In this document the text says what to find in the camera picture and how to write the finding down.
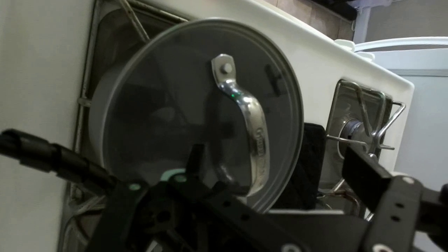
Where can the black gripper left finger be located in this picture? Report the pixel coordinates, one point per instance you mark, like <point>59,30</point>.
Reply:
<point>140,215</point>

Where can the white gas stove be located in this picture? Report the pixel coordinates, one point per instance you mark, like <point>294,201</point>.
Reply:
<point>316,61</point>

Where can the black cooking pot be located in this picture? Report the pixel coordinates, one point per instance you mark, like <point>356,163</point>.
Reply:
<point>95,121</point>

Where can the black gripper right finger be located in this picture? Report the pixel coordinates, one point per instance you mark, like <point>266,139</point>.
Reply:
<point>396,211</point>

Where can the light grey appliance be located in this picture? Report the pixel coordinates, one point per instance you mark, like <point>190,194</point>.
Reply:
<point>428,117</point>

